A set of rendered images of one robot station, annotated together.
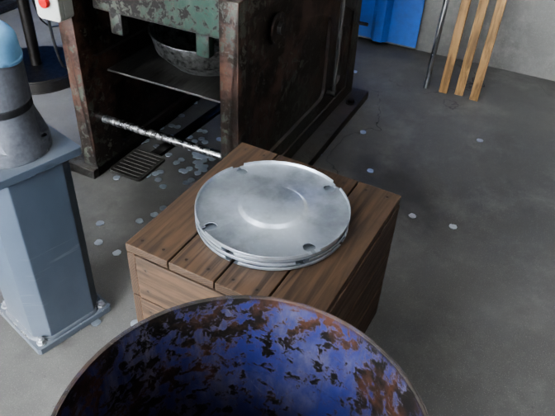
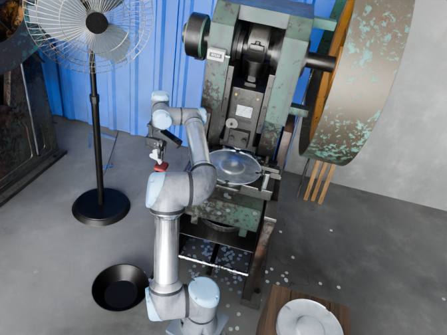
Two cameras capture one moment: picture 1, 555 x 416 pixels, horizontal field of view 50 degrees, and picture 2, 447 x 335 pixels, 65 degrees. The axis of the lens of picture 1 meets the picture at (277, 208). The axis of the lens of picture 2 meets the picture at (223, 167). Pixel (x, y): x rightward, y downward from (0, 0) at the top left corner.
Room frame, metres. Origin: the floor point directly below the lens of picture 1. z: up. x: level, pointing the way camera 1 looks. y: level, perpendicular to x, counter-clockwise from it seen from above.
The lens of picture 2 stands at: (0.17, 0.76, 1.76)
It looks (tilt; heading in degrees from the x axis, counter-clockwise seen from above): 35 degrees down; 342
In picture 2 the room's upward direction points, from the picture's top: 10 degrees clockwise
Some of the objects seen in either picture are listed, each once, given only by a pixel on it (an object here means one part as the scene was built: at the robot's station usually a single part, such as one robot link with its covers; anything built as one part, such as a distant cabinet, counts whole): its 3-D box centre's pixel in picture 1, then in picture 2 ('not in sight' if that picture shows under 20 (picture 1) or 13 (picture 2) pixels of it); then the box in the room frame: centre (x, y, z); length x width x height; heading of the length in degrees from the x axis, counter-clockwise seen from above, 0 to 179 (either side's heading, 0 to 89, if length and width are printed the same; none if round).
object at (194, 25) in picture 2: not in sight; (204, 40); (1.76, 0.44, 1.31); 0.22 x 0.12 x 0.22; 156
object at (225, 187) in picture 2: not in sight; (228, 182); (1.48, 0.30, 0.72); 0.25 x 0.14 x 0.14; 156
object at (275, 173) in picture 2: not in sight; (267, 165); (1.57, 0.07, 0.76); 0.17 x 0.06 x 0.10; 66
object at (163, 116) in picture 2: not in sight; (165, 115); (1.48, 0.62, 1.07); 0.11 x 0.11 x 0.08; 0
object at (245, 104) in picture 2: not in sight; (244, 112); (1.60, 0.24, 1.04); 0.17 x 0.15 x 0.30; 156
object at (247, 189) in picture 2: not in sight; (233, 169); (1.64, 0.22, 0.68); 0.45 x 0.30 x 0.06; 66
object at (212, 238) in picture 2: (211, 59); (223, 218); (1.65, 0.22, 0.31); 0.43 x 0.42 x 0.01; 66
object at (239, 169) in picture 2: not in sight; (232, 165); (1.53, 0.28, 0.78); 0.29 x 0.29 x 0.01
